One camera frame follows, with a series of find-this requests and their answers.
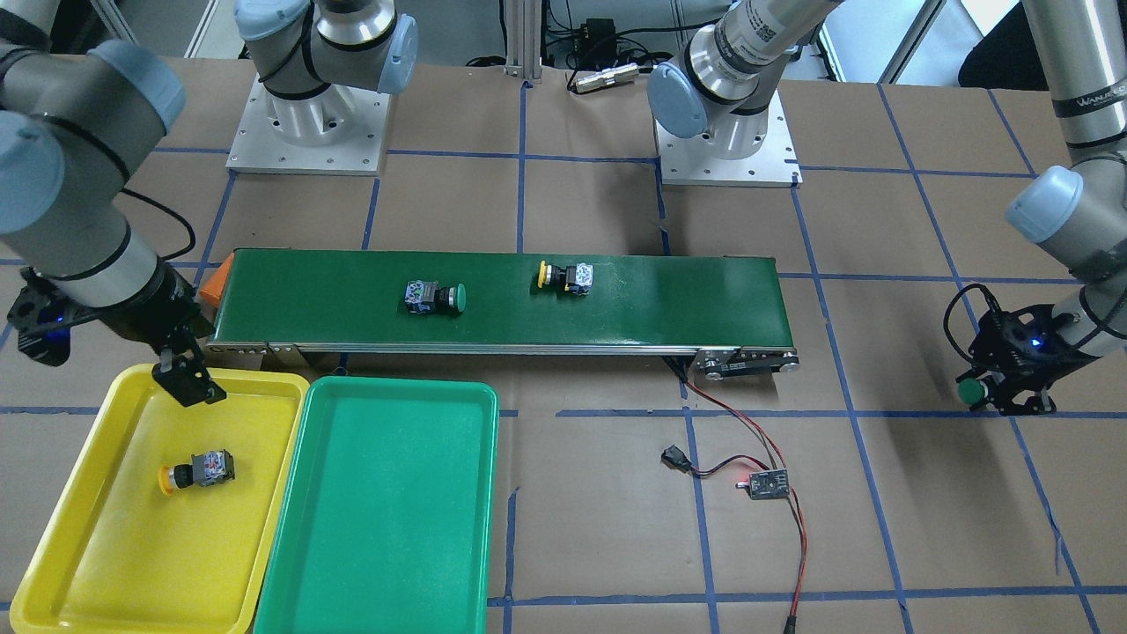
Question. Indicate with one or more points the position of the aluminium frame post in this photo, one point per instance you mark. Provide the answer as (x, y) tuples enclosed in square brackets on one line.
[(523, 22)]

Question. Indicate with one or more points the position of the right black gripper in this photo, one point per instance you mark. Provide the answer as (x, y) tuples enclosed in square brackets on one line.
[(157, 310)]

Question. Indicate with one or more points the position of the plain orange cylinder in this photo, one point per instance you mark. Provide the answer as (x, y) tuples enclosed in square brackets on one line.
[(211, 291)]

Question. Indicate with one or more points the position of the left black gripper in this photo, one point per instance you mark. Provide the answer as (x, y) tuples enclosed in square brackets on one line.
[(1014, 390)]

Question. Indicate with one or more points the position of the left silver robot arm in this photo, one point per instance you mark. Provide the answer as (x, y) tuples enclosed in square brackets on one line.
[(1075, 214)]

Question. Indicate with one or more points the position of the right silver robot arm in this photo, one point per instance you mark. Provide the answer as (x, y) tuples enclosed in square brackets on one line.
[(75, 132)]

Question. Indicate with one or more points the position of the yellow plastic tray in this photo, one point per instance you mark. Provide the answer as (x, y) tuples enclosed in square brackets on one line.
[(120, 556)]

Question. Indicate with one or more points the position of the green conveyor belt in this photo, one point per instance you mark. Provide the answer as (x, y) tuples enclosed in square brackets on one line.
[(725, 315)]

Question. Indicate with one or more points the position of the green plastic tray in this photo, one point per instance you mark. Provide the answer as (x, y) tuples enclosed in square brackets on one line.
[(385, 524)]

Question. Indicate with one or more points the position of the yellow button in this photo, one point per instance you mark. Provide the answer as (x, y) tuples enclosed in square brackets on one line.
[(204, 470), (575, 279)]

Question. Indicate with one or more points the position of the green button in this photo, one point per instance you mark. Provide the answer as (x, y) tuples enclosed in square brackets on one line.
[(423, 297), (975, 393)]

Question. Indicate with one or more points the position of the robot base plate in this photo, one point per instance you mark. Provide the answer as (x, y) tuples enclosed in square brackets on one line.
[(755, 150), (342, 131)]

